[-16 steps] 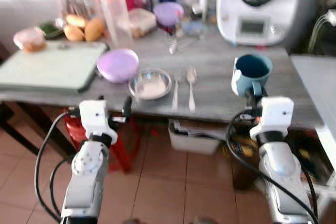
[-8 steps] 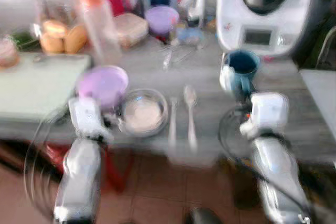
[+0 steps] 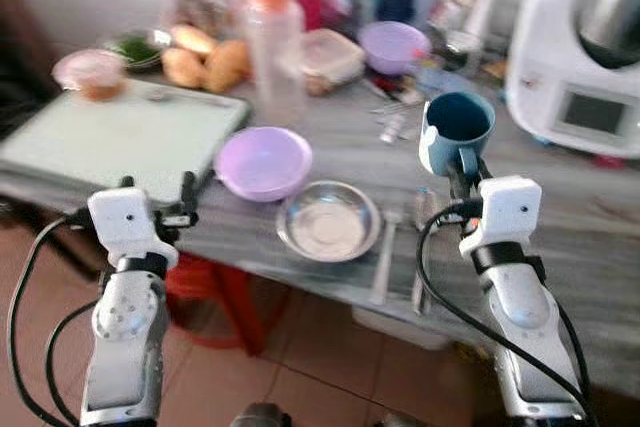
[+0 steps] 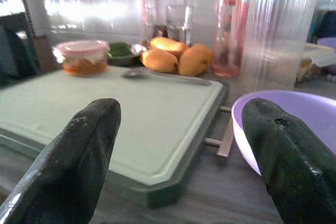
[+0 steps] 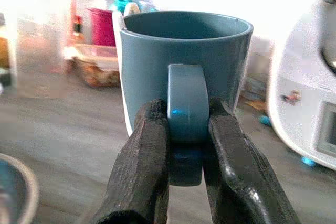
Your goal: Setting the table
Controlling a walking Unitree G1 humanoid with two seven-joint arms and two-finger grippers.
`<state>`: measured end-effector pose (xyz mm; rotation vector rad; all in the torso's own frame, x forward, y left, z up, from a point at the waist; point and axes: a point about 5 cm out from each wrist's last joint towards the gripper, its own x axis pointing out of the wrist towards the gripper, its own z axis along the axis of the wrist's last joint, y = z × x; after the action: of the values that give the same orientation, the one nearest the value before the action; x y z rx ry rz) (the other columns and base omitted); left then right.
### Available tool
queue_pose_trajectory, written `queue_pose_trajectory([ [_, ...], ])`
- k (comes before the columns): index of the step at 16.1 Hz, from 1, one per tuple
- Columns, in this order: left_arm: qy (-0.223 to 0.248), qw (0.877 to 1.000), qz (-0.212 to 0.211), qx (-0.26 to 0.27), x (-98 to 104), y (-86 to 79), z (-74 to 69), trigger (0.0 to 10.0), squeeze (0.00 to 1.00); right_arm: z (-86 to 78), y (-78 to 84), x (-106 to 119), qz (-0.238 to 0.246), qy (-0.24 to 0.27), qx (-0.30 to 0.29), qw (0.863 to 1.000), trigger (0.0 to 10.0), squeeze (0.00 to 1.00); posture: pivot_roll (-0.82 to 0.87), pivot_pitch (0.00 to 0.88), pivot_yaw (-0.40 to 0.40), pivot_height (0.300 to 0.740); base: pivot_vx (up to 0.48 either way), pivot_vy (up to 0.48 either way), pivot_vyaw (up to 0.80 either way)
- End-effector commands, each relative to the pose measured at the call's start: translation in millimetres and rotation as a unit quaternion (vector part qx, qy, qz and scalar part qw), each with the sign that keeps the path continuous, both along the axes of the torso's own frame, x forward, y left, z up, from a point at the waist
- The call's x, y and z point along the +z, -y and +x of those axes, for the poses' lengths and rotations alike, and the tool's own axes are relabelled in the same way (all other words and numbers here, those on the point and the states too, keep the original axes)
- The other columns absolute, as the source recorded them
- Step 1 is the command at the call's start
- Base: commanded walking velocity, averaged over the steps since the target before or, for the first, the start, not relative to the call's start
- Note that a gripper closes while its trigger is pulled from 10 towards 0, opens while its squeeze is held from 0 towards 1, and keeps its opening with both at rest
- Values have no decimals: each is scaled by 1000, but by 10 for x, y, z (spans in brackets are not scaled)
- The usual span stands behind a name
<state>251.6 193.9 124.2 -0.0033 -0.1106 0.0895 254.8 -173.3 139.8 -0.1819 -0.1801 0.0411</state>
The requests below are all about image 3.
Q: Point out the blue mug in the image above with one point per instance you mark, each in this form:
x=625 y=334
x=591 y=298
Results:
x=445 y=142

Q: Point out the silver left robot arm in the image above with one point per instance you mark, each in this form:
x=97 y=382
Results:
x=125 y=337

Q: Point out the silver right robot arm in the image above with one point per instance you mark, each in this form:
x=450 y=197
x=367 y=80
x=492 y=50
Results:
x=525 y=322

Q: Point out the pale green cutting board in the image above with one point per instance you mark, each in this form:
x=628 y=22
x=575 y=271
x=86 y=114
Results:
x=110 y=137

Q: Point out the metal fork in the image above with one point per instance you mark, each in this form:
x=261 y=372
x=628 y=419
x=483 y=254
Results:
x=422 y=267

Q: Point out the large purple plastic bowl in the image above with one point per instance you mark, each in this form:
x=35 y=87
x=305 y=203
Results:
x=262 y=162

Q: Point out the red plastic stool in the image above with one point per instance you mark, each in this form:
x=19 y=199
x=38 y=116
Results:
x=225 y=287

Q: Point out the metal spoon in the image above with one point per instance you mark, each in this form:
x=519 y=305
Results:
x=384 y=262

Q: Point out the round tub with pink lid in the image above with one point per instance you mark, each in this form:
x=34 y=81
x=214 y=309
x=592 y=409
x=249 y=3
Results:
x=90 y=72

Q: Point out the brown bread roll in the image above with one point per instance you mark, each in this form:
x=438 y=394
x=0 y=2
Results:
x=194 y=39
x=183 y=68
x=229 y=65

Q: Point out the stainless steel bowl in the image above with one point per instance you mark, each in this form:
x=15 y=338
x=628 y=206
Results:
x=328 y=222

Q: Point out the plate with green herbs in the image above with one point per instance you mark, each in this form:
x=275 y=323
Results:
x=135 y=49

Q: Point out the white kitchen food processor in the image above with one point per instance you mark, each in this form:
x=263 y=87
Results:
x=560 y=57

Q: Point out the small purple bowl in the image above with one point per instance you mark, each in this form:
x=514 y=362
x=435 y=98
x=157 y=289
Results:
x=392 y=45

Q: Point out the clear bottle with orange cap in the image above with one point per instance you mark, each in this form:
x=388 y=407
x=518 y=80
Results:
x=274 y=52

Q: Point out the clear plastic food container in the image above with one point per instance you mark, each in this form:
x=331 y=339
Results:
x=335 y=59

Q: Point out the dark blue jar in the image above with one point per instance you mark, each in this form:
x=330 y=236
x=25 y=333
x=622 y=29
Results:
x=396 y=4

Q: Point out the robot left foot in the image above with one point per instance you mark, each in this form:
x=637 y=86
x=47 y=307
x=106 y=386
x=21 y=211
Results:
x=260 y=415

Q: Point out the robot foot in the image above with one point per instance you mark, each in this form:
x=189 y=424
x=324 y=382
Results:
x=260 y=415
x=402 y=420

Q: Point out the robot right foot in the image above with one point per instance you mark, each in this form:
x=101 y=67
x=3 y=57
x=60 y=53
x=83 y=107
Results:
x=402 y=420

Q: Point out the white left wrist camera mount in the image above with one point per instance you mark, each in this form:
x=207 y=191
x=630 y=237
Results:
x=120 y=222

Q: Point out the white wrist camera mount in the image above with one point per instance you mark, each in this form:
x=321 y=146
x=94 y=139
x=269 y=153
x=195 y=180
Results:
x=503 y=209
x=120 y=222

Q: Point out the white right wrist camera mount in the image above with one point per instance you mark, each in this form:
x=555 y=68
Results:
x=503 y=209

